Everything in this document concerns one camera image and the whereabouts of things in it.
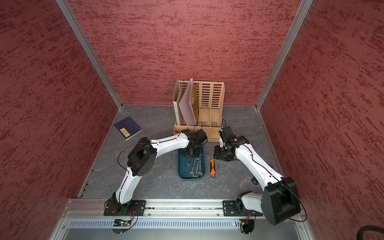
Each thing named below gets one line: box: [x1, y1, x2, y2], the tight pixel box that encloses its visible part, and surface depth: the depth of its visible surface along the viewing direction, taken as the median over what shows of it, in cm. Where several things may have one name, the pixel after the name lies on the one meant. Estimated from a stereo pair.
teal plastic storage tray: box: [177, 144, 206, 181], surface depth 89 cm
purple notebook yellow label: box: [113, 116, 143, 141], surface depth 108 cm
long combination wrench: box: [197, 157, 204, 177], surface depth 88 cm
